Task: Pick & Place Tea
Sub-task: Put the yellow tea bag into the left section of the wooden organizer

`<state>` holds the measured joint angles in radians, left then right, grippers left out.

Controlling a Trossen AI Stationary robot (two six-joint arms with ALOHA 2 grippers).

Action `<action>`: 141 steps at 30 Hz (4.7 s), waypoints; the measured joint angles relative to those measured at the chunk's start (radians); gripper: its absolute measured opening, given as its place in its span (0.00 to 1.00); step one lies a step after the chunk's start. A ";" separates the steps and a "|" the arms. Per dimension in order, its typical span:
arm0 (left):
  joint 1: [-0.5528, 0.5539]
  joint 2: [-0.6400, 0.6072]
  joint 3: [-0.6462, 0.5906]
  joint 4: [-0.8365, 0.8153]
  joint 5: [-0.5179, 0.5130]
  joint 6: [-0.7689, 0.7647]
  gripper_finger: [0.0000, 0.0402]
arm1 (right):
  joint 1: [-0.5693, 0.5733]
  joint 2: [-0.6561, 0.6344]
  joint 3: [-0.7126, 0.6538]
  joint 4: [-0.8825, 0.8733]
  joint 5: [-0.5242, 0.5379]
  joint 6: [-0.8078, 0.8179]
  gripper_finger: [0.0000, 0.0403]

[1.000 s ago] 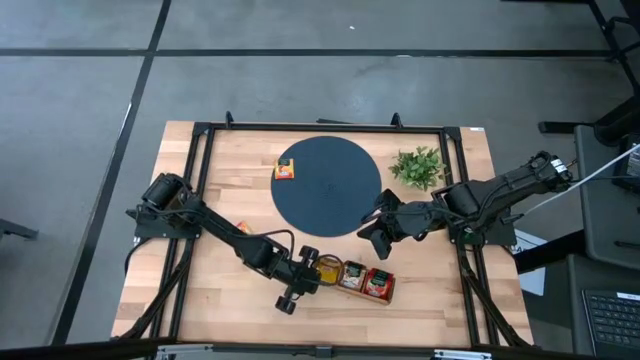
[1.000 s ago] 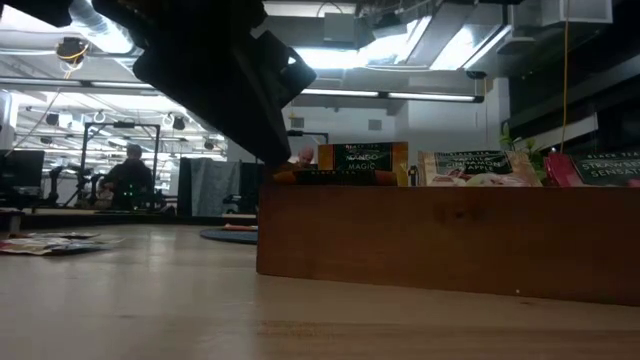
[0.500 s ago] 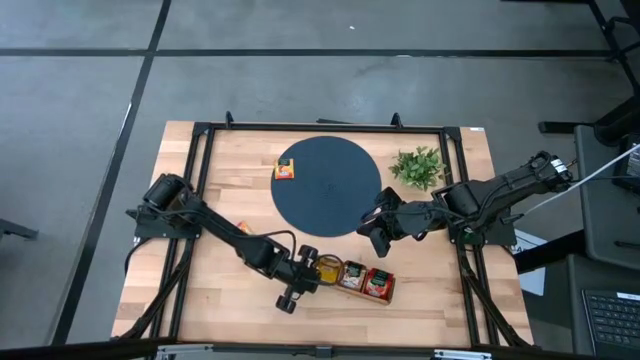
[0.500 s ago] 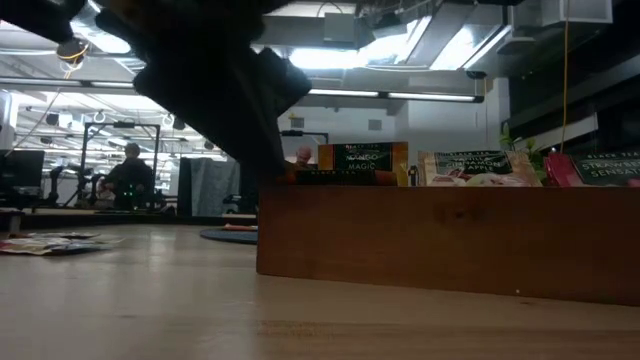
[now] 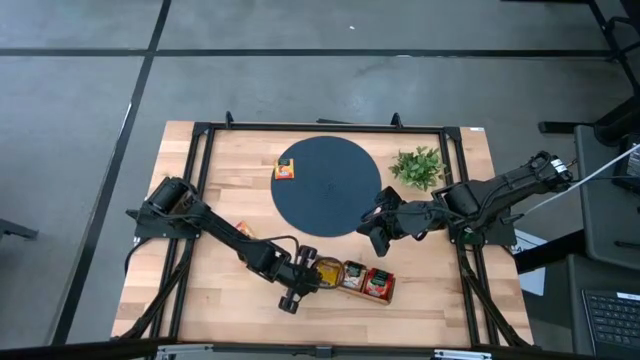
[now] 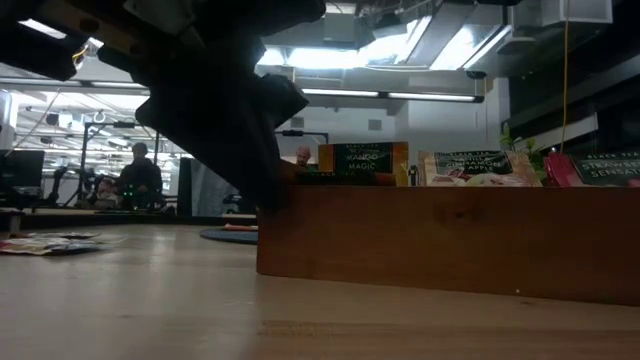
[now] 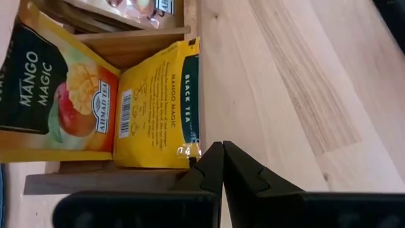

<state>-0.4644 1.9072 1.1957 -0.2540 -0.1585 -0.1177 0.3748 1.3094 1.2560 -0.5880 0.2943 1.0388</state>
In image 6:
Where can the round dark blue woven placemat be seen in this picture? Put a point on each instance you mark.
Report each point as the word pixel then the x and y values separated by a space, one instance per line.
pixel 225 237

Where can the wooden three-compartment tea box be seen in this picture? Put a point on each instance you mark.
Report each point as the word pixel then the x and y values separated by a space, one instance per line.
pixel 450 240

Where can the green plant in white pot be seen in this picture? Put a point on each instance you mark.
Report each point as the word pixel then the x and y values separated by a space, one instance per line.
pixel 535 157

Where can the black ceiling spotlight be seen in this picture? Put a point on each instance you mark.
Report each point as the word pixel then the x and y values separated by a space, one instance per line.
pixel 52 119

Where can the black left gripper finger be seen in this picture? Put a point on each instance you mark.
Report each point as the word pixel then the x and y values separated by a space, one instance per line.
pixel 225 125
pixel 282 102

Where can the person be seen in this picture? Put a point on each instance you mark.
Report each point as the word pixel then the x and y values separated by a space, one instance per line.
pixel 141 180
pixel 303 155
pixel 106 195

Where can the grey fabric panel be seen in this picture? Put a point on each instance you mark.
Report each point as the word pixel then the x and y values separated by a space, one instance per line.
pixel 205 200

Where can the black background robot arm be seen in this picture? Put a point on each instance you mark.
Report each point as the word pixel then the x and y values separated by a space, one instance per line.
pixel 57 185

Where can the long ceiling light bar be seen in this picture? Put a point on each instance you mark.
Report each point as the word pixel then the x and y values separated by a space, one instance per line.
pixel 425 96

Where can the black computer monitor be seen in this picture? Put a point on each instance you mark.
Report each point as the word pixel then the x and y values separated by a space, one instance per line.
pixel 22 170

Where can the black metal gantry frame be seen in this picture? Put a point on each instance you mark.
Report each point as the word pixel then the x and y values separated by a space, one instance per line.
pixel 100 124
pixel 300 133

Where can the beige vanilla tea packet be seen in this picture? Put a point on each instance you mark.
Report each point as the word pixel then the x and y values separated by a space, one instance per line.
pixel 475 165

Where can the black camera stand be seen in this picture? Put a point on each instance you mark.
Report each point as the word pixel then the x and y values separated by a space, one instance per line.
pixel 413 175

